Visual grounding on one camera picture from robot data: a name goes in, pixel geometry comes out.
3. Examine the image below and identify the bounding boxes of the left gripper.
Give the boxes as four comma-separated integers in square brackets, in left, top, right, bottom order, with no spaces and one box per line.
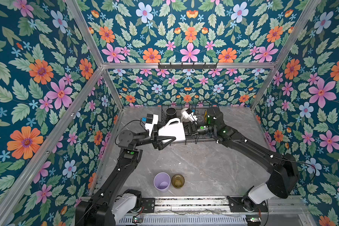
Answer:
[134,122,176,153]

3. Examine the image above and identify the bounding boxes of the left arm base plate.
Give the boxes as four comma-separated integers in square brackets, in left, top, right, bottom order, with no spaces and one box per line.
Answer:
[116,197,156,214]

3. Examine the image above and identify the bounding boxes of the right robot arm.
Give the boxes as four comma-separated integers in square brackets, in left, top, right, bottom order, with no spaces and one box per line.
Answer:
[181,107,299,211]

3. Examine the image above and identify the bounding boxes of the cream mug with handle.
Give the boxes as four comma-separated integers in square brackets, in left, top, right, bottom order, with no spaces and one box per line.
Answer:
[158,118,186,142]

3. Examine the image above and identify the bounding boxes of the red interior white mug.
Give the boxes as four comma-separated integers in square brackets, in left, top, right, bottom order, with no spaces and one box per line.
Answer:
[180,108,193,122]

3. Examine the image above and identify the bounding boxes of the black wire dish rack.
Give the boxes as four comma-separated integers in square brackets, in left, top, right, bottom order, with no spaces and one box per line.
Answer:
[160,102,230,146]

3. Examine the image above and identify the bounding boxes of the black wall hook rail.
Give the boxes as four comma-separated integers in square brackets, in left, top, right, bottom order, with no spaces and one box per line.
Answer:
[157,63,218,70]

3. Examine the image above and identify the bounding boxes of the lilac plastic cup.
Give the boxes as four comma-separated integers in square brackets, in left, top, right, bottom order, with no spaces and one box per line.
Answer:
[153,172,171,192]

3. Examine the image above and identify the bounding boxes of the black mug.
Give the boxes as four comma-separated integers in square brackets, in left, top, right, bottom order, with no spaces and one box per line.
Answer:
[165,107,177,122]

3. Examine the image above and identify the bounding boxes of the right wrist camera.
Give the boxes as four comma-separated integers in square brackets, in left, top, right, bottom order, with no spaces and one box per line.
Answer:
[181,108,198,122]

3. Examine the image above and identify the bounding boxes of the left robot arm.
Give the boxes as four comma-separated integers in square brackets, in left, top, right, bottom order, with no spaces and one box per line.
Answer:
[75,130,176,226]

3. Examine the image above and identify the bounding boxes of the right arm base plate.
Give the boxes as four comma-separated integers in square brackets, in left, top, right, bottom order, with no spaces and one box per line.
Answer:
[226,196,268,213]

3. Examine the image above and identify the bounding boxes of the olive green glass cup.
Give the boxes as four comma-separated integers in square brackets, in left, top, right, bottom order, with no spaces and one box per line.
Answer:
[171,174,185,189]

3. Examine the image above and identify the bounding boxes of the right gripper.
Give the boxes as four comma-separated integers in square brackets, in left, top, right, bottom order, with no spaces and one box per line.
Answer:
[176,123,217,140]

